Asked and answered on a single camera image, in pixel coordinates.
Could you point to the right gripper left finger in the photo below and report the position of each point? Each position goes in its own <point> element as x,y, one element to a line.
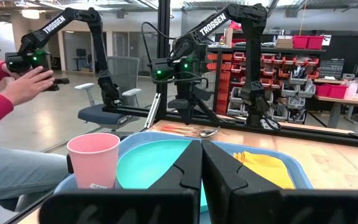
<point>120,208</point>

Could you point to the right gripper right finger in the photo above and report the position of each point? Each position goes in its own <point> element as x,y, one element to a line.
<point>259,208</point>

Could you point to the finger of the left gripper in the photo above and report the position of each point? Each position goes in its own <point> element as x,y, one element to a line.
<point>191,109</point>
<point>181,109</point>

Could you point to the yellow cloth napkin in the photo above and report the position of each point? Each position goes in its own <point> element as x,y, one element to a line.
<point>266,171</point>

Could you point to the turquoise round plate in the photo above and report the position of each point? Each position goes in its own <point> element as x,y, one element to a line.
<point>148,165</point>

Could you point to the pink plastic cup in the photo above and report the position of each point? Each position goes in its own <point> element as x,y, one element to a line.
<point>93,161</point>

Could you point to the black background robot arm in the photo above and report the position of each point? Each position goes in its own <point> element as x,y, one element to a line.
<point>101,62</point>

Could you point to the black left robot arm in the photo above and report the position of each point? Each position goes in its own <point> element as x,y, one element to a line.
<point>253,62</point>

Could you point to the blue plastic tray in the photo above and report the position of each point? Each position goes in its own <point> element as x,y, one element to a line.
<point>141,136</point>

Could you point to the grey office chair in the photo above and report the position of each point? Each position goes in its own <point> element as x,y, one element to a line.
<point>123,77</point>

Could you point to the shelf rack with bins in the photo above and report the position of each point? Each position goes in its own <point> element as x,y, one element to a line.
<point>275,77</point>

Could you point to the cardboard box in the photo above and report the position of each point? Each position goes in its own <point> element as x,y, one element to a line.
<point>284,42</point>

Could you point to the red storage bin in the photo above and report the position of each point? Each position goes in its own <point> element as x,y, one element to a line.
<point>315,43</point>
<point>299,42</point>
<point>322,90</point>
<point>338,91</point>

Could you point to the wooden work table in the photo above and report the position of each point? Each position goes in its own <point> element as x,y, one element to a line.
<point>340,101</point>

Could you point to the person's hand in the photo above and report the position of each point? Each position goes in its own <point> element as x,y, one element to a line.
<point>26,87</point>

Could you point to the silver metal bracket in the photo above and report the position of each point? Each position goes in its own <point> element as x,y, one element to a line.
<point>152,110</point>

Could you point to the black aluminium rig frame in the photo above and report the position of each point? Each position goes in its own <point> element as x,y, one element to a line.
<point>163,31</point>

